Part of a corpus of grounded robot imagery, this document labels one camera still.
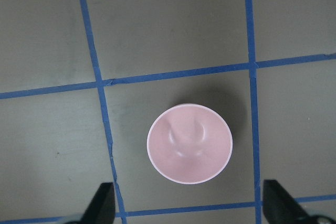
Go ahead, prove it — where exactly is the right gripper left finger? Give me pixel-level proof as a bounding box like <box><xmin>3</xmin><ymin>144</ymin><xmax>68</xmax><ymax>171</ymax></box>
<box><xmin>79</xmin><ymin>182</ymin><xmax>116</xmax><ymax>224</ymax></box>

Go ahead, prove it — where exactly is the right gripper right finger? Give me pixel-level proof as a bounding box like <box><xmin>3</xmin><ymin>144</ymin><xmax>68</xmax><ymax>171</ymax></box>
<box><xmin>262</xmin><ymin>179</ymin><xmax>318</xmax><ymax>224</ymax></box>

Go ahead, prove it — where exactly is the pink bowl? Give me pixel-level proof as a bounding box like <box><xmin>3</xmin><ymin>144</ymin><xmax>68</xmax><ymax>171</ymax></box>
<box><xmin>146</xmin><ymin>103</ymin><xmax>233</xmax><ymax>185</ymax></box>

